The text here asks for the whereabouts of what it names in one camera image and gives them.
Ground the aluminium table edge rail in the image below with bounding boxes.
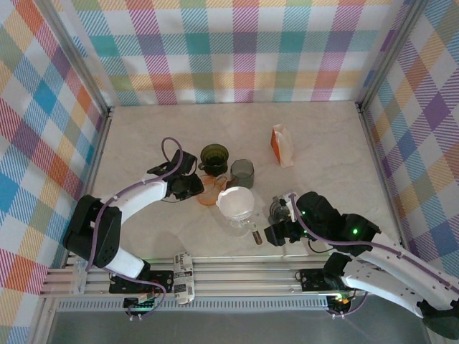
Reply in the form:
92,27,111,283
354,102,413,254
30,106,115,344

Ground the plaid cloth backdrop panel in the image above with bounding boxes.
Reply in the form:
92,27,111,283
361,0,459,287
0,0,108,344
46,0,420,107

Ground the grey metal sheet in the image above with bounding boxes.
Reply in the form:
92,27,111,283
46,310,431,344

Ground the grey glass cup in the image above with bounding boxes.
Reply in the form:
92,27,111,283
229,159,256,189

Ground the aluminium frame post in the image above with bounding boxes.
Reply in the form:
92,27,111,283
354,0,430,108
34,0,115,118

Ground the newspaper print wrapped roll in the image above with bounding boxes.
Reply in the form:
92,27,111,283
172,252,196,306

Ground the grey slotted cable duct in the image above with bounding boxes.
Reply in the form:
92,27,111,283
57,299,333,313

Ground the dark green dripper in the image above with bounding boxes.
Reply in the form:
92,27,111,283
199,143,231,177

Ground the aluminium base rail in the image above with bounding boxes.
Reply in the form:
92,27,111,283
38,254,370,299

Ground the circuit board green light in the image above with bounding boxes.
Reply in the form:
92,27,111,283
326,292,354,316
123,292,161,322

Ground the purple cable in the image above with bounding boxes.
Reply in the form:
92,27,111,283
85,137,187,321
292,193,459,318

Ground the white paper coffee filter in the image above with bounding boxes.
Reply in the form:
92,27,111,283
217,186,255,219

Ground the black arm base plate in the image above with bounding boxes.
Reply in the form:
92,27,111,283
298,268,366,293
109,270,174,295

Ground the orange white filter pack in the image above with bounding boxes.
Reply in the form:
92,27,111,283
269,123,295,168

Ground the orange transparent dripper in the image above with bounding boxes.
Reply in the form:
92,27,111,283
196,173,227,208

